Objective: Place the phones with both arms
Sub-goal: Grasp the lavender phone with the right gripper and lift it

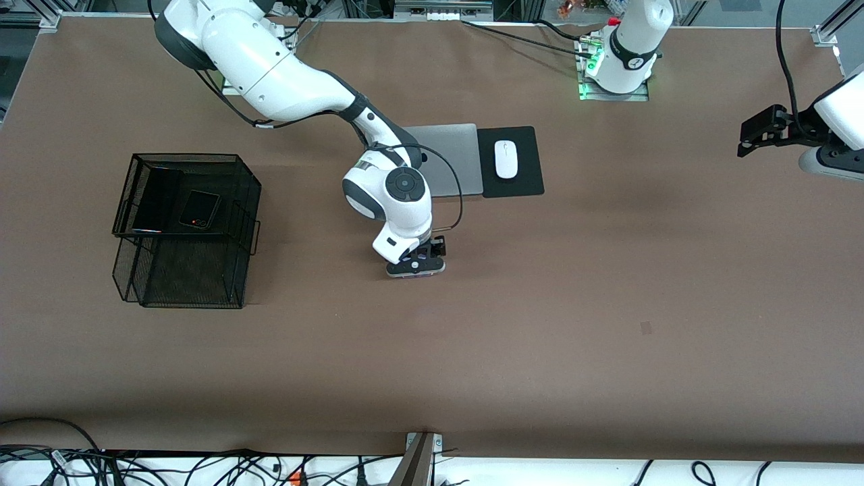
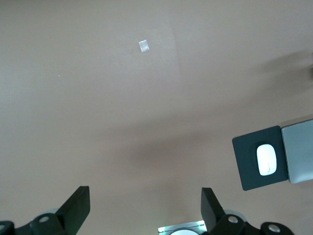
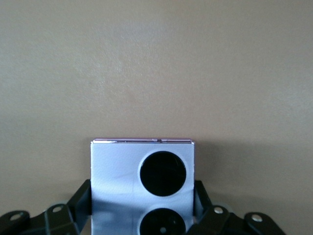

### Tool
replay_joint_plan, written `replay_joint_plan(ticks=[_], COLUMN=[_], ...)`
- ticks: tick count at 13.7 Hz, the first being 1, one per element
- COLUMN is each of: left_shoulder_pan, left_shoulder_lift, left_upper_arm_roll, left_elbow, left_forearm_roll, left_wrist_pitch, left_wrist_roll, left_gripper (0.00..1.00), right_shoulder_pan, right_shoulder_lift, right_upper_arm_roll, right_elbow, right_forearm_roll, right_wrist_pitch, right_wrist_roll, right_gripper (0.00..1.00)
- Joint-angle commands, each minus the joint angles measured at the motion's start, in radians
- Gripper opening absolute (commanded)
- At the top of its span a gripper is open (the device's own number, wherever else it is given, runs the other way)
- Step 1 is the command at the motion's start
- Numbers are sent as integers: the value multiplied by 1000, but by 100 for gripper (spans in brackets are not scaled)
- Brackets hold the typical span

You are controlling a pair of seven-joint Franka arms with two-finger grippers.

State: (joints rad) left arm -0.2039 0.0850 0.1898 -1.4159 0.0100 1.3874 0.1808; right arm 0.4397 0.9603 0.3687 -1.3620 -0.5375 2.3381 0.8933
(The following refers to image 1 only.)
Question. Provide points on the silver closed laptop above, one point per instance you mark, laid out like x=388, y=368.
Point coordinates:
x=452, y=162

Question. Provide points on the metal table clamp bracket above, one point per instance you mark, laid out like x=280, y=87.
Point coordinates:
x=418, y=459

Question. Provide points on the small black flip phone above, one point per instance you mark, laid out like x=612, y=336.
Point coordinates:
x=200, y=209

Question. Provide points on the aluminium frame profile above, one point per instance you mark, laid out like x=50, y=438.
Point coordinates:
x=827, y=34
x=50, y=20

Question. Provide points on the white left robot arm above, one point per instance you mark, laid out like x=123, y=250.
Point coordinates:
x=631, y=47

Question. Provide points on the black mouse pad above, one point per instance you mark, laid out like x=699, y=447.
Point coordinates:
x=530, y=169

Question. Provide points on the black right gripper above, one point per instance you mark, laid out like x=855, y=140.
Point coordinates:
x=434, y=248

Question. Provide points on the white power strip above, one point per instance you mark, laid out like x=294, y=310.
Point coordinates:
x=442, y=15

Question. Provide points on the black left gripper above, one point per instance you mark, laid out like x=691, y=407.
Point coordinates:
x=798, y=132

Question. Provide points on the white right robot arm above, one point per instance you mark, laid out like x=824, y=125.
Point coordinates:
x=270, y=74

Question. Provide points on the white computer mouse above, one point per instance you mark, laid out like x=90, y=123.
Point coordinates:
x=505, y=159

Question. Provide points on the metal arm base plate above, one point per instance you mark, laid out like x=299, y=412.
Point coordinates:
x=229, y=88
x=590, y=96

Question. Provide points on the tall black smartphone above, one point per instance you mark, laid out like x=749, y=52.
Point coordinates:
x=158, y=199

